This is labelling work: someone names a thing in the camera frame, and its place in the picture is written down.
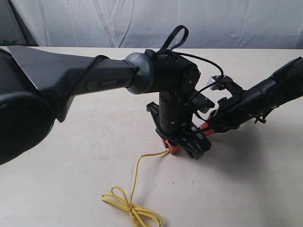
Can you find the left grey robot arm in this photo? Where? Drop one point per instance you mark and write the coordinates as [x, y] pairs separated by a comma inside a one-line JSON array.
[[38, 87]]

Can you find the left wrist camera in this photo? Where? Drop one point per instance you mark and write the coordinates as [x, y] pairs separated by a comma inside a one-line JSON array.
[[202, 103]]

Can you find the white backdrop curtain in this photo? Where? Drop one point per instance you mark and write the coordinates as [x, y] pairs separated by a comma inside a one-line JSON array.
[[274, 24]]

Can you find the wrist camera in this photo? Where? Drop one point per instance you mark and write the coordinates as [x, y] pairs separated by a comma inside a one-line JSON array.
[[202, 103], [224, 83]]

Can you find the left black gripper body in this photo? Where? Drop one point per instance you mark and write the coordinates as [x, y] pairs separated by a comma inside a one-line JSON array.
[[172, 120]]

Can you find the small black box device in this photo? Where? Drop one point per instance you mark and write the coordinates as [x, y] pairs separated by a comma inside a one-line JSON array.
[[198, 144]]

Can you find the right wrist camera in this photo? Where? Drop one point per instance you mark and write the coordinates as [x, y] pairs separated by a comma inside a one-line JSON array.
[[224, 83]]

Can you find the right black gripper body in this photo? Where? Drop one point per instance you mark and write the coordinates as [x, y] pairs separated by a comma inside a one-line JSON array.
[[234, 111]]

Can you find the dark backdrop stand pole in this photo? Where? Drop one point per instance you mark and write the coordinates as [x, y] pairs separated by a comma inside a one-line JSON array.
[[25, 33]]

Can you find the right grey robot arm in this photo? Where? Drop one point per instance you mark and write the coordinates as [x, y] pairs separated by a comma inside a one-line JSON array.
[[284, 85]]

